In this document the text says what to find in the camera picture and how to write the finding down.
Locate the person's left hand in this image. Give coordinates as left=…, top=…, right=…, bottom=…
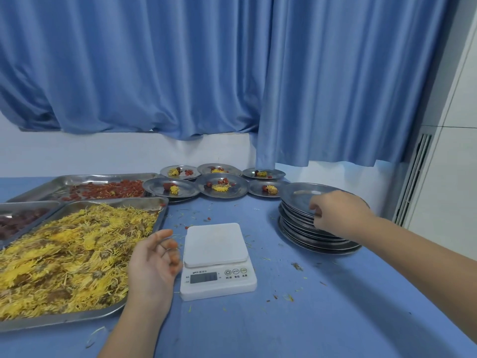
left=126, top=229, right=184, bottom=314

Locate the person's right hand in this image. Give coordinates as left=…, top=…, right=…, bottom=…
left=309, top=189, right=377, bottom=241

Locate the stack of steel plates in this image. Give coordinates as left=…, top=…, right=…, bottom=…
left=277, top=182, right=370, bottom=255

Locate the white digital kitchen scale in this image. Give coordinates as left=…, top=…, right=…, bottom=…
left=179, top=222, right=258, bottom=302

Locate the pile of yellow chrysanthemums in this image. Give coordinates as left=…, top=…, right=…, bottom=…
left=0, top=204, right=161, bottom=320

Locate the round steel plate red label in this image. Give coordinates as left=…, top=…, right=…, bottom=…
left=160, top=165, right=202, bottom=180

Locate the person's right forearm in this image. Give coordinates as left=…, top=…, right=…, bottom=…
left=365, top=216, right=477, bottom=342

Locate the person's left forearm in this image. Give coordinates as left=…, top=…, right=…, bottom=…
left=97, top=294, right=174, bottom=358

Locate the rectangular steel tray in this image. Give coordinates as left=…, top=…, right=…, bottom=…
left=6, top=173, right=161, bottom=203
left=0, top=200, right=62, bottom=249
left=0, top=196, right=169, bottom=332

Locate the blue tablecloth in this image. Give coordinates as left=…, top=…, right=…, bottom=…
left=0, top=175, right=477, bottom=358

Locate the white standing air conditioner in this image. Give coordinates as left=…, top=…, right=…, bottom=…
left=391, top=0, right=477, bottom=260

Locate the narrow blue curtain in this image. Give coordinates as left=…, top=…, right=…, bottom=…
left=249, top=0, right=448, bottom=168

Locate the wide blue curtain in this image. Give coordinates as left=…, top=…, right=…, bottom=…
left=0, top=0, right=275, bottom=141

